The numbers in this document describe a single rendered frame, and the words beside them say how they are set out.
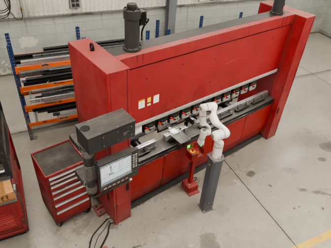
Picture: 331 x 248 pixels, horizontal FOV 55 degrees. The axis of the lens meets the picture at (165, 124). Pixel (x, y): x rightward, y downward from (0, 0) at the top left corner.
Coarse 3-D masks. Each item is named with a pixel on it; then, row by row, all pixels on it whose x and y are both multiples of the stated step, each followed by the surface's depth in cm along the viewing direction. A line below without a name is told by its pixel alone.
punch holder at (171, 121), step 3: (177, 111) 418; (171, 114) 413; (174, 114) 417; (177, 114) 421; (168, 117) 419; (174, 117) 421; (177, 117) 424; (168, 120) 422; (171, 120) 420; (174, 120) 423; (177, 120) 428; (171, 123) 423
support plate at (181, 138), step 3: (177, 129) 442; (171, 132) 436; (171, 135) 431; (174, 135) 431; (177, 135) 432; (180, 135) 432; (183, 135) 433; (186, 135) 433; (174, 138) 427; (177, 138) 427; (180, 138) 427; (183, 138) 428; (186, 138) 428; (189, 138) 428; (177, 141) 423; (180, 141) 422; (183, 141) 423; (186, 141) 424
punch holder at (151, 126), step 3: (150, 123) 396; (153, 123) 400; (144, 126) 396; (147, 126) 396; (150, 126) 400; (153, 126) 403; (144, 129) 398; (147, 129) 399; (153, 129) 406; (144, 132) 401; (147, 132) 402
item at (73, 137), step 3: (75, 132) 315; (69, 135) 311; (72, 135) 311; (75, 135) 311; (69, 138) 315; (72, 138) 307; (75, 138) 308; (72, 141) 310; (75, 141) 304; (75, 144) 305; (78, 147) 300; (78, 150) 303
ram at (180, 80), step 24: (216, 48) 401; (240, 48) 432; (264, 48) 468; (144, 72) 347; (168, 72) 370; (192, 72) 396; (216, 72) 427; (240, 72) 463; (264, 72) 504; (144, 96) 366; (168, 96) 392; (192, 96) 422; (144, 120) 387
